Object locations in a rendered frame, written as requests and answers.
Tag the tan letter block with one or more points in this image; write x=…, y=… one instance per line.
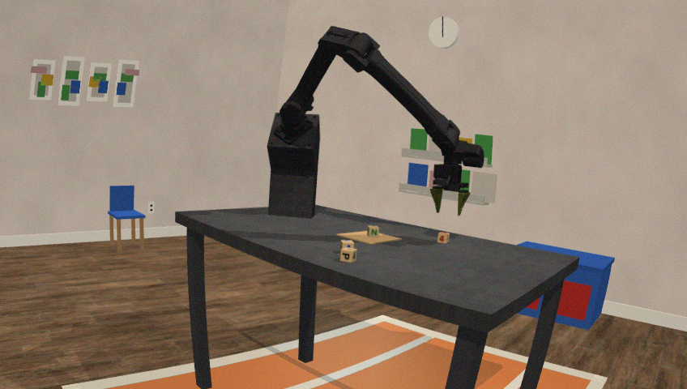
x=348, y=255
x=373, y=231
x=345, y=243
x=443, y=238

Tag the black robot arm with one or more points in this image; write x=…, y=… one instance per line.
x=352, y=47

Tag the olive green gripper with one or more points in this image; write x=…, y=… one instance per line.
x=436, y=193

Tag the tan flat mat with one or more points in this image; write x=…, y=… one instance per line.
x=363, y=237

